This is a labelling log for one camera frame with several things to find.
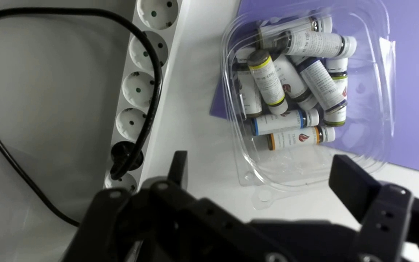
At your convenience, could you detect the clear plastic container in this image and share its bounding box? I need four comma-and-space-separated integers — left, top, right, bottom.
221, 0, 396, 210

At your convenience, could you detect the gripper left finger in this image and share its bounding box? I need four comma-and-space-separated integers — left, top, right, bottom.
61, 151, 294, 262

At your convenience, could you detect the purple sheet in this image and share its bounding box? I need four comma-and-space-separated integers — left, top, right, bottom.
209, 0, 419, 176

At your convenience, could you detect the white power strip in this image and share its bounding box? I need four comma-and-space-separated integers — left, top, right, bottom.
103, 0, 185, 194

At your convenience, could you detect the dark-blue-banded vial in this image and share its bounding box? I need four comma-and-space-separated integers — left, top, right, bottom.
296, 57, 348, 114

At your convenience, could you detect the white-labelled vial with olive band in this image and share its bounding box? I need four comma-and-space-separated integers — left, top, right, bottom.
235, 47, 263, 118

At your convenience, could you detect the green-banded vial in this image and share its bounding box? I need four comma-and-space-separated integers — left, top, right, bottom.
323, 57, 349, 127

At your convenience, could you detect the white-capped vial with black band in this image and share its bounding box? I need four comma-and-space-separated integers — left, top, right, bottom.
278, 31, 358, 59

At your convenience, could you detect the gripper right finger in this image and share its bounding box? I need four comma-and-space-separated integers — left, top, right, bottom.
328, 154, 419, 262

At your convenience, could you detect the light-blue-banded vial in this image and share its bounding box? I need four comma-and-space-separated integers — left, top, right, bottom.
251, 108, 321, 136

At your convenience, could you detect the black cable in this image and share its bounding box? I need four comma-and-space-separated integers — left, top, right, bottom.
0, 8, 164, 227

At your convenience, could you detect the white vial with red logo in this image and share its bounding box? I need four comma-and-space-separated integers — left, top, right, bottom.
273, 55, 319, 111

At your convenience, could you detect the yellow-banded vial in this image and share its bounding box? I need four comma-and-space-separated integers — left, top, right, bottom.
247, 49, 289, 116

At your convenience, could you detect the clear vial with silver cap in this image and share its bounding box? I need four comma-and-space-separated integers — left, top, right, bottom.
258, 16, 333, 50

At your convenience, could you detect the orange-banded vial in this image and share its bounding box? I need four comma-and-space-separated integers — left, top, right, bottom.
267, 126, 336, 151

